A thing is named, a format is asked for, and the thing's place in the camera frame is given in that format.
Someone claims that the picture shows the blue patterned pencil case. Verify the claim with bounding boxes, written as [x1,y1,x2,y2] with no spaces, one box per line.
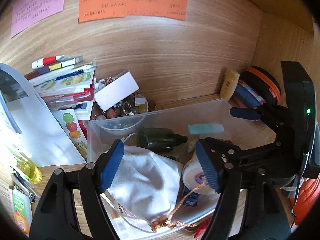
[233,80,266,108]

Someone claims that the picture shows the red white correction pen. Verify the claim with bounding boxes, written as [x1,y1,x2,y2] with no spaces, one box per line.
[31,55,68,70]

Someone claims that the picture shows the orange paper note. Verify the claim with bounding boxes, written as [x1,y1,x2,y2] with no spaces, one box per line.
[78,0,188,23]

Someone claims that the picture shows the clear jar of cotton pads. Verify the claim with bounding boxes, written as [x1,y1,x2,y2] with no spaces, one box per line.
[182,152,216,195]

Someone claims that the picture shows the white paper sheets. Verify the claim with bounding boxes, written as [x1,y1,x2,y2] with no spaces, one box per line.
[1,63,85,167]

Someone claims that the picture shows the small white cardboard box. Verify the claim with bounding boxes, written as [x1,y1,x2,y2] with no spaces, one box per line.
[94,71,139,112]

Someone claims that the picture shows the red velvet pouch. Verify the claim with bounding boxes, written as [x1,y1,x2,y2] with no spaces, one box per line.
[194,216,212,239]

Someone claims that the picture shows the clear plastic storage bin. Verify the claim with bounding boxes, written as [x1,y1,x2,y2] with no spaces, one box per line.
[87,100,252,239]

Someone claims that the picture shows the white bowl of trinkets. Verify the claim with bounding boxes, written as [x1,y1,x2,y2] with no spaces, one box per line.
[92,92,157,135]

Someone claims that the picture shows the navy Max staples box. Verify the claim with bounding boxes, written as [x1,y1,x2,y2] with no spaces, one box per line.
[182,187,199,207]

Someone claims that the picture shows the pink paper note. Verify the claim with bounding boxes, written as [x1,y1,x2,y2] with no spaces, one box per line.
[10,0,64,37]

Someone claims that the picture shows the metal keyring tool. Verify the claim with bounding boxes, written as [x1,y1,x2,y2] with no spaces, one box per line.
[11,169,37,203]

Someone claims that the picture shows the black orange round case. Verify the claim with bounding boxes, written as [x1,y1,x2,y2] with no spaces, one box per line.
[240,66,281,105]

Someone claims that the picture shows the fruit sticker sheet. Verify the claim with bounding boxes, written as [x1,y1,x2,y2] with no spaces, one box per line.
[52,109,87,159]

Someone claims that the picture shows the small yellow lotion bottle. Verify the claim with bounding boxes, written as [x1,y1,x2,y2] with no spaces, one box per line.
[219,70,240,101]

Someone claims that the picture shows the orange green lotion bottle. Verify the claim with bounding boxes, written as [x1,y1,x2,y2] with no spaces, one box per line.
[11,190,32,237]

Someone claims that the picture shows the white drawstring cloth pouch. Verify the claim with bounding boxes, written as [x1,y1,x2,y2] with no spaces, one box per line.
[105,146,183,224]

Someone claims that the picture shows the stack of books and cards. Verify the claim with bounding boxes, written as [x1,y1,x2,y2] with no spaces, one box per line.
[25,61,97,120]

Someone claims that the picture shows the dark green glass bottle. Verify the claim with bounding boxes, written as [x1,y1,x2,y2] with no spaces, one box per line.
[137,127,188,153]

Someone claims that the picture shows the yellow spray bottle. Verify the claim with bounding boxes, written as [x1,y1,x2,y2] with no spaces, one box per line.
[8,148,42,184]

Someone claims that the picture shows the teal tube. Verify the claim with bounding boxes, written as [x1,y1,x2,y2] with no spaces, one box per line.
[188,122,225,134]

